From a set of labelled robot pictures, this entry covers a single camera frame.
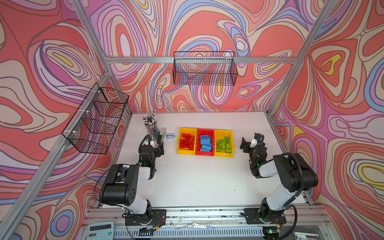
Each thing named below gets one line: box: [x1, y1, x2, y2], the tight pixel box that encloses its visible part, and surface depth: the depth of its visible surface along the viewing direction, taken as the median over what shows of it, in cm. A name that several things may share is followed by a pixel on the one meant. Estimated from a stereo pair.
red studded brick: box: [182, 132, 192, 141], surface depth 105 cm
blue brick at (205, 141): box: [200, 139, 211, 145], surface depth 100 cm
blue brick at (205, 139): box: [200, 135, 211, 143], surface depth 103 cm
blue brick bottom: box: [202, 144, 212, 150], surface depth 97 cm
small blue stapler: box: [166, 134, 176, 140], surface depth 107 cm
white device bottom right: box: [293, 232, 319, 240], surface depth 69 cm
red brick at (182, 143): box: [179, 139, 186, 149], surface depth 101 cm
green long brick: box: [224, 136, 230, 147], surface depth 102 cm
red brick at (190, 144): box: [186, 140, 194, 151], surface depth 99 cm
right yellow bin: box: [214, 129, 234, 158], surface depth 96 cm
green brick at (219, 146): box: [216, 142, 224, 151], surface depth 98 cm
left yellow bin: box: [176, 127, 198, 155], surface depth 98 cm
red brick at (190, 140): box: [186, 137, 194, 144], surface depth 100 cm
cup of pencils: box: [142, 113, 160, 140], surface depth 95 cm
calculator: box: [86, 221, 114, 240], surface depth 69 cm
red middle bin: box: [195, 128, 215, 157], surface depth 97 cm
